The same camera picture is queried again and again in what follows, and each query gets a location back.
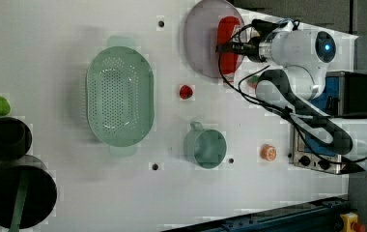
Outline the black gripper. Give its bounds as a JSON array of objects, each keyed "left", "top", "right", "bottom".
[{"left": 215, "top": 19, "right": 278, "bottom": 62}]

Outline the red plush ketchup bottle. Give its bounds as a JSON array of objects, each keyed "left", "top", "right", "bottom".
[{"left": 216, "top": 16, "right": 240, "bottom": 84}]

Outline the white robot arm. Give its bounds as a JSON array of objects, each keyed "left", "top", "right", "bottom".
[{"left": 215, "top": 16, "right": 367, "bottom": 172}]

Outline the grey oval plate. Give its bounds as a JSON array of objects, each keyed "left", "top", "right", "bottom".
[{"left": 183, "top": 0, "right": 244, "bottom": 78}]

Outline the pink plush strawberry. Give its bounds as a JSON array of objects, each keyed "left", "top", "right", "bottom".
[{"left": 247, "top": 75, "right": 259, "bottom": 89}]

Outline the small red plush berry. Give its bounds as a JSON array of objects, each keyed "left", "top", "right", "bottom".
[{"left": 179, "top": 85, "right": 193, "bottom": 100}]

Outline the orange plush slice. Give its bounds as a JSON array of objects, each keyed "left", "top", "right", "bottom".
[{"left": 260, "top": 144, "right": 277, "bottom": 161}]

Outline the green perforated colander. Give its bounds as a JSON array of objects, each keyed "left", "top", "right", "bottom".
[{"left": 86, "top": 36, "right": 155, "bottom": 157}]

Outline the large black cylinder holder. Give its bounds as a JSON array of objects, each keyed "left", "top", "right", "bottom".
[{"left": 0, "top": 155, "right": 58, "bottom": 229}]

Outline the small black cylinder holder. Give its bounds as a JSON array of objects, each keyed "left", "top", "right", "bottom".
[{"left": 0, "top": 117, "right": 32, "bottom": 160}]

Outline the green spatula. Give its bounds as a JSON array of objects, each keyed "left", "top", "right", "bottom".
[{"left": 9, "top": 170, "right": 29, "bottom": 232}]

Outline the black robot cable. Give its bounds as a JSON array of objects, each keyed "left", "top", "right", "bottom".
[{"left": 217, "top": 18, "right": 367, "bottom": 163}]

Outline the green mug with handle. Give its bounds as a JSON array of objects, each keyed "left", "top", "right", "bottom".
[{"left": 183, "top": 122, "right": 227, "bottom": 169}]

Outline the blue metal frame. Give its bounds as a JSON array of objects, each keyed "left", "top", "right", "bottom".
[{"left": 162, "top": 197, "right": 351, "bottom": 232}]

